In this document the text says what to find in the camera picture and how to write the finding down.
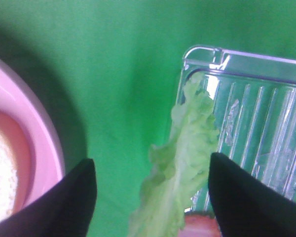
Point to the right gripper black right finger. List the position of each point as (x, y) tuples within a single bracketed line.
[(244, 206)]

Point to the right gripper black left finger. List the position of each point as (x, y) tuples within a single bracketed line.
[(65, 210)]

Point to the bacon strip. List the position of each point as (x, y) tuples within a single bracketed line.
[(200, 226)]

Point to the white bread slice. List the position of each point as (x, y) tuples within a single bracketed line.
[(15, 166)]

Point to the green lettuce leaf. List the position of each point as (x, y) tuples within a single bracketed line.
[(180, 167)]

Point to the clear plastic right tray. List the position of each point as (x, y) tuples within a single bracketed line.
[(255, 109)]

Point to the pink round plate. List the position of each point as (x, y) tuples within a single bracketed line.
[(47, 163)]

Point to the green tablecloth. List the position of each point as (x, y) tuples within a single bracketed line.
[(107, 73)]

